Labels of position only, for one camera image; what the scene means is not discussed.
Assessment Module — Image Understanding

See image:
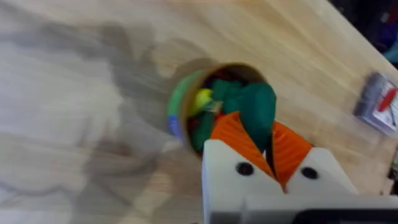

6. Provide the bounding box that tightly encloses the white orange left gripper right finger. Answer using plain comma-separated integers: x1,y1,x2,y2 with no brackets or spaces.
272,120,359,196

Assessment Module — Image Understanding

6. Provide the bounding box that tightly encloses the white orange left gripper left finger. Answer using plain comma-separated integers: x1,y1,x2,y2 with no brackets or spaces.
201,111,284,224

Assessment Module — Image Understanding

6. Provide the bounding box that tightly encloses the green toy vegetable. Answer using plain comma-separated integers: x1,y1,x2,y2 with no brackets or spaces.
238,82,277,154

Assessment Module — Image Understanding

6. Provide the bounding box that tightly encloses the round tub with toys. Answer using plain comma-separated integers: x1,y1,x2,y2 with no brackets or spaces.
167,62,270,156

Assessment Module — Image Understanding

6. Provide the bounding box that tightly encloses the grey box with red label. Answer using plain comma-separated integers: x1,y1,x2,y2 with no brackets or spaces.
353,72,398,137

